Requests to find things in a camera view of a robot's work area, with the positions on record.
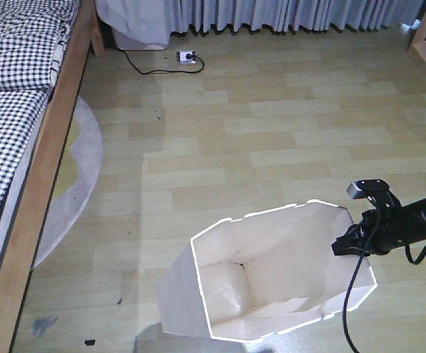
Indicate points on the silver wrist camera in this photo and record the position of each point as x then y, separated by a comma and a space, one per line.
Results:
360, 189

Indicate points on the light grey curtain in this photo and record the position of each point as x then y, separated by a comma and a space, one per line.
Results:
139, 25

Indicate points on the floor power socket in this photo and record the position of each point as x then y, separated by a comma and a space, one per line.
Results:
186, 57

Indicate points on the round grey rug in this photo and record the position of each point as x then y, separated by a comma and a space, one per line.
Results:
76, 179

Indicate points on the wooden bed frame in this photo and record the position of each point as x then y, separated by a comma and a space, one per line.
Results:
26, 222

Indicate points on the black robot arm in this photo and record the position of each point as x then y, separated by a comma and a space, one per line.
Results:
411, 223

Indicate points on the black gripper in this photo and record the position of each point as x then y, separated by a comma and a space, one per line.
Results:
375, 234

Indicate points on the black white checkered bedding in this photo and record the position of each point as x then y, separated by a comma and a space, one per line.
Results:
33, 39

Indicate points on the white plastic trash bin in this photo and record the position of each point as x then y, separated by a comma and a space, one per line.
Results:
266, 273

